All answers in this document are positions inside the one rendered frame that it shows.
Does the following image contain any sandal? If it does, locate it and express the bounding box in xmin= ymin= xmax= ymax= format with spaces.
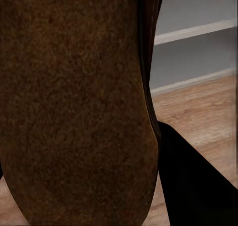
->
xmin=0 ymin=0 xmax=162 ymax=226

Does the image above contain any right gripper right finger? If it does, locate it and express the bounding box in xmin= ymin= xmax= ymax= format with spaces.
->
xmin=158 ymin=121 xmax=238 ymax=226

